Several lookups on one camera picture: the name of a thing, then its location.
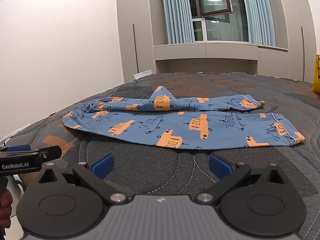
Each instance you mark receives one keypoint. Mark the dark framed window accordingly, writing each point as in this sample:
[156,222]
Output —
[220,17]

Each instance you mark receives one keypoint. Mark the yellow bag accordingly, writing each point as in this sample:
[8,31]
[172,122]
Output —
[316,75]

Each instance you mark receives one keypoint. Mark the person's left hand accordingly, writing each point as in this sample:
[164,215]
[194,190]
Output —
[5,207]

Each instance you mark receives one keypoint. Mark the beige window seat cabinet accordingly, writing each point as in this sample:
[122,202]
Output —
[212,51]

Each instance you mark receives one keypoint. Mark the blue pants with orange cars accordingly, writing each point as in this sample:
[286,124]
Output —
[175,127]

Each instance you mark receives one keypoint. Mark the white flat object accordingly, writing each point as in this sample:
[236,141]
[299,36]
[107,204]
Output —
[142,74]

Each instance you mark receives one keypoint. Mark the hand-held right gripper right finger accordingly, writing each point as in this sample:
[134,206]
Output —
[220,166]

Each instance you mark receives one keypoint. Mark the grey quilted bed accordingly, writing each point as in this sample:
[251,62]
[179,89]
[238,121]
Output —
[160,167]

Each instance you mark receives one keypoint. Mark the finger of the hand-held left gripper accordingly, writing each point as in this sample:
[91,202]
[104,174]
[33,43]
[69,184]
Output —
[17,148]
[51,153]

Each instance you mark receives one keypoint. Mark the light blue curtain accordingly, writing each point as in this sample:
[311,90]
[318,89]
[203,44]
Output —
[177,12]
[258,12]

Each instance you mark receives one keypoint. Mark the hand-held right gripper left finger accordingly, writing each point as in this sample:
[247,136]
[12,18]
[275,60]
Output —
[103,166]

